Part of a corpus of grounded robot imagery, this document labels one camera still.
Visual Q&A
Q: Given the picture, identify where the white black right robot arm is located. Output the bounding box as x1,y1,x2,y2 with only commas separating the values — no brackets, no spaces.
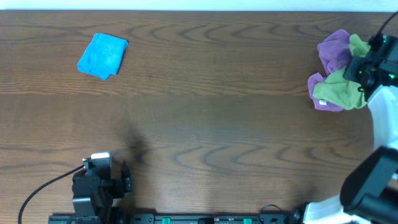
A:
292,33,397,224

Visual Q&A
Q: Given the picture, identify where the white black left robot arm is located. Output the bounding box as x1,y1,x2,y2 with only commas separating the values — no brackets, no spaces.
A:
72,158,132,223

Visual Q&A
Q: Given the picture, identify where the purple cloth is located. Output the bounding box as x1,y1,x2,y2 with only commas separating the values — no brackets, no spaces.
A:
307,29,351,112

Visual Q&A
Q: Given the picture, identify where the olive green cloth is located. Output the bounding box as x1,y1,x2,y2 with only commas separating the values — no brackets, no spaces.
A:
313,34,370,110

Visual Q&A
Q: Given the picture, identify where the folded blue cloth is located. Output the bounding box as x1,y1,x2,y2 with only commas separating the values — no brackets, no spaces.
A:
77,33,129,80

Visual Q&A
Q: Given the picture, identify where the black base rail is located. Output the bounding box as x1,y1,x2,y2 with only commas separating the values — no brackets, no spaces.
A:
48,212,300,224

